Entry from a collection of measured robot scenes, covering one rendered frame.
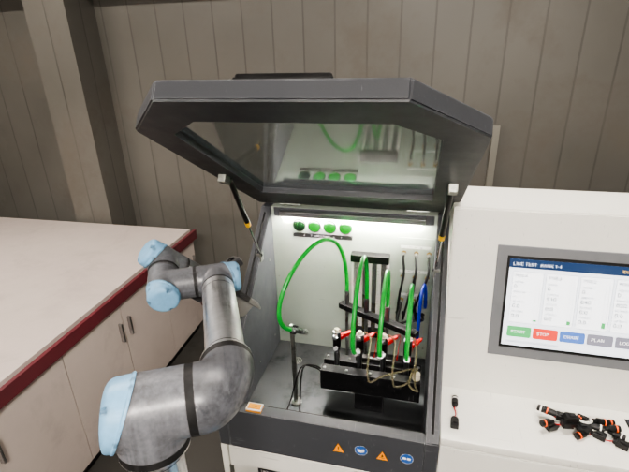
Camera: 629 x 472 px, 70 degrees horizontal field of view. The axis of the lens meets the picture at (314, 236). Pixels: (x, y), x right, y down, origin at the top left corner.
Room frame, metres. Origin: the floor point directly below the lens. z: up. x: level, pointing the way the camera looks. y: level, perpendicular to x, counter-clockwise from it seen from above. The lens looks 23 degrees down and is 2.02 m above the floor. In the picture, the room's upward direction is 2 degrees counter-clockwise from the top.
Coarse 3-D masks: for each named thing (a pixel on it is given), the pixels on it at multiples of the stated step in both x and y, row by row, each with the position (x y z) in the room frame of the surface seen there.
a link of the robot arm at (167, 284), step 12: (156, 264) 0.97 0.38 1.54; (168, 264) 0.97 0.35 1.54; (156, 276) 0.92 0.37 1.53; (168, 276) 0.92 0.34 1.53; (180, 276) 0.93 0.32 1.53; (192, 276) 0.93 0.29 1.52; (156, 288) 0.88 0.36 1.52; (168, 288) 0.89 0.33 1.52; (180, 288) 0.91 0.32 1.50; (192, 288) 0.92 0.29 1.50; (156, 300) 0.88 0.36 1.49; (168, 300) 0.89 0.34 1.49; (180, 300) 0.91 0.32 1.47
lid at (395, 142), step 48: (192, 96) 0.81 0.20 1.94; (240, 96) 0.79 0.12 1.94; (288, 96) 0.77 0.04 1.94; (336, 96) 0.75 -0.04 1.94; (384, 96) 0.73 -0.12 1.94; (432, 96) 0.75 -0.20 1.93; (192, 144) 1.06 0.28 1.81; (240, 144) 1.07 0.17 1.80; (288, 144) 1.03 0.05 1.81; (336, 144) 0.99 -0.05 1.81; (384, 144) 0.96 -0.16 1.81; (432, 144) 0.93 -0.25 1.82; (480, 144) 0.85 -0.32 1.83; (288, 192) 1.46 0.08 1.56; (336, 192) 1.42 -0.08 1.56; (384, 192) 1.37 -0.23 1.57; (432, 192) 1.31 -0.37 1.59
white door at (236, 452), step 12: (240, 456) 1.09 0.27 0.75; (252, 456) 1.08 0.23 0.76; (264, 456) 1.07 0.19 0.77; (276, 456) 1.06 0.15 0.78; (288, 456) 1.05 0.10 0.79; (240, 468) 1.10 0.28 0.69; (252, 468) 1.08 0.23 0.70; (264, 468) 1.07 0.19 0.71; (276, 468) 1.06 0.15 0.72; (288, 468) 1.05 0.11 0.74; (300, 468) 1.04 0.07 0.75; (312, 468) 1.03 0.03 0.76; (324, 468) 1.02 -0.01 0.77; (336, 468) 1.01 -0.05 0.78; (348, 468) 1.00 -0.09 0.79
